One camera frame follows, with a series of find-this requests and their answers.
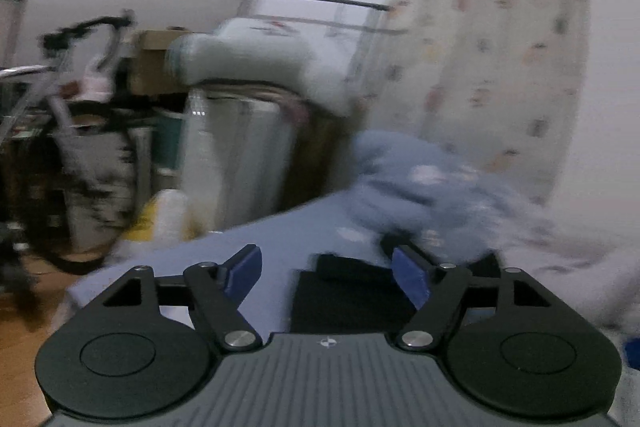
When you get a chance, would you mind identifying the white plush bolster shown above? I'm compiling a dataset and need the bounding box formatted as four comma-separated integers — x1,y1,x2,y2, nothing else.
165,18,361,115

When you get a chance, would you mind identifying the black bicycle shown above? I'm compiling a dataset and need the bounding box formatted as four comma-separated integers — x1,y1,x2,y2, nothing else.
0,9,151,278

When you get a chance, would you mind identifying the teal storage bin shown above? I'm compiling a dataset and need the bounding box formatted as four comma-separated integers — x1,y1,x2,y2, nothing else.
152,107,186,168

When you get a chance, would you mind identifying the pineapple print curtain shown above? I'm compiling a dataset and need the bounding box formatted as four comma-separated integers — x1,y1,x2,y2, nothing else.
360,0,606,208

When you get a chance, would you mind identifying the cardboard box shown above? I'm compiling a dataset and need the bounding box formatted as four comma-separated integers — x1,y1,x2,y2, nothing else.
129,29,201,95

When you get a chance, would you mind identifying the pink white plush toy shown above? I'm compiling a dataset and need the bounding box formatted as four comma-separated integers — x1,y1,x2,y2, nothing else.
75,52,118,102

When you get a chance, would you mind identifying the yellow plastic bag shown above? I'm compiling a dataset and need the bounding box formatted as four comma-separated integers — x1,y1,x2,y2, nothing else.
112,189,201,258

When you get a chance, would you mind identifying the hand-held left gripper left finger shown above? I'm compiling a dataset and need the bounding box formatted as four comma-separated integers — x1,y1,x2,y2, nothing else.
82,244,264,354

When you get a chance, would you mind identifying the plastic wrapped white mattress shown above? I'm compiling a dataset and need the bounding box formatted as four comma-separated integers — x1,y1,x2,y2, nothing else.
180,84,301,228

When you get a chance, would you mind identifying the blue printed duvet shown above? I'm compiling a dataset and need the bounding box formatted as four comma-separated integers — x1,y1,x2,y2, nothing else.
345,129,640,333

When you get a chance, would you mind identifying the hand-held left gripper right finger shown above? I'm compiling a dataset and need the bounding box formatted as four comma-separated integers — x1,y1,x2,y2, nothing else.
391,244,571,354

